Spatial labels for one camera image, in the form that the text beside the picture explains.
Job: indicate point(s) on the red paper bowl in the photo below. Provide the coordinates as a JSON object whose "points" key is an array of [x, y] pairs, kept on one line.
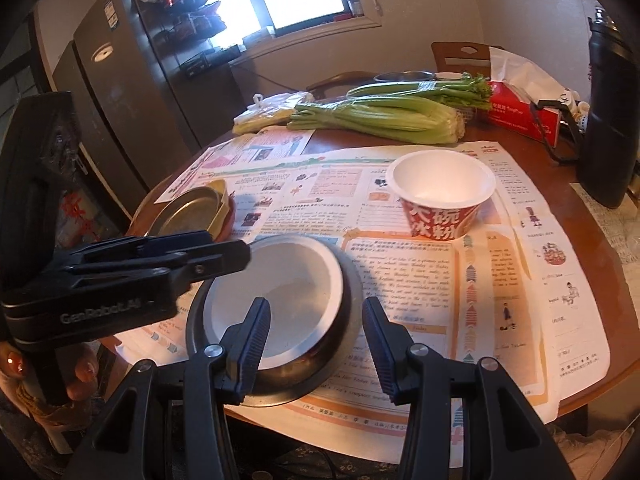
{"points": [[290, 285], [440, 180]]}

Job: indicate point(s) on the celery bunch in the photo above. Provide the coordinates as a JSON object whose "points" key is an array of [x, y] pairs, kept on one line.
{"points": [[390, 115]]}

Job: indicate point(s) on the large newspaper sheet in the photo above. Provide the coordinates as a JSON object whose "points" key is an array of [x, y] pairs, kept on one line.
{"points": [[410, 270]]}

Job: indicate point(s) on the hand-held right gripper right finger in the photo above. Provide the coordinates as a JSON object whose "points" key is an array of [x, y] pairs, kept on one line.
{"points": [[380, 350]]}

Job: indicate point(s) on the wooden chair with cutout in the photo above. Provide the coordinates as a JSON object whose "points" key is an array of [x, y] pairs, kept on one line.
{"points": [[450, 57]]}

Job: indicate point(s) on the small newspaper sheet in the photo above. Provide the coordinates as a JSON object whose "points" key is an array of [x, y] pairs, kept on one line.
{"points": [[250, 147]]}

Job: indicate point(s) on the white box on sill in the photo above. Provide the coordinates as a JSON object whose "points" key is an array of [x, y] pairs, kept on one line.
{"points": [[260, 35]]}

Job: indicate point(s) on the steel bowl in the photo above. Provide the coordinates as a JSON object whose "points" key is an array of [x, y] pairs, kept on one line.
{"points": [[400, 76]]}

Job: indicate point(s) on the black thermos bottle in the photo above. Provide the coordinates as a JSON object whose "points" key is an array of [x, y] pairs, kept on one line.
{"points": [[607, 120]]}

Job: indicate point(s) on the person's left hand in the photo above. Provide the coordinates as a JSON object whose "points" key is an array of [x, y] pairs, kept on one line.
{"points": [[85, 370]]}

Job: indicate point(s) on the steel plate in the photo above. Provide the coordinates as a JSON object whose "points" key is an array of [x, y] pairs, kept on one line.
{"points": [[320, 355], [190, 210]]}

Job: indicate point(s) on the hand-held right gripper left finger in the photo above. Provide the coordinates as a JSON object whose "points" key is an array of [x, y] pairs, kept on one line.
{"points": [[252, 347]]}

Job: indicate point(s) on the white newspaper sheet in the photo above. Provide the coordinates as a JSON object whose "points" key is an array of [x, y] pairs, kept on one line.
{"points": [[600, 230]]}

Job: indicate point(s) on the red tissue box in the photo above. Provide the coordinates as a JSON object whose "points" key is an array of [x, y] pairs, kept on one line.
{"points": [[510, 110]]}

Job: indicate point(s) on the grey refrigerator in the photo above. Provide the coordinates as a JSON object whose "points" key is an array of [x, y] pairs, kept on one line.
{"points": [[140, 85]]}

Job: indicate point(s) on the yellow shell-shaped plate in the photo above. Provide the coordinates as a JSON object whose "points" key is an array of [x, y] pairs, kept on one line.
{"points": [[223, 199]]}

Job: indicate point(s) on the small white object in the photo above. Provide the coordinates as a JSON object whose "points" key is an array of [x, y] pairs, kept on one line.
{"points": [[580, 110]]}

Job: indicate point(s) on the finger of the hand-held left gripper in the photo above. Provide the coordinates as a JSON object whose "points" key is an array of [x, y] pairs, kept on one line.
{"points": [[210, 260], [140, 242]]}

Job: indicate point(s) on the wrapped green stalk bundle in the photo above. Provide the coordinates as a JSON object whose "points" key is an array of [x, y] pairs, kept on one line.
{"points": [[425, 90]]}

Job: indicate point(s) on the plastic bag of yellow food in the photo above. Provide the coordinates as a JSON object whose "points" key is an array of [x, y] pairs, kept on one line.
{"points": [[270, 112]]}

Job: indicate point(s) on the wooden chair with curved back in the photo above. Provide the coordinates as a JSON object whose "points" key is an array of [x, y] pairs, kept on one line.
{"points": [[340, 80]]}

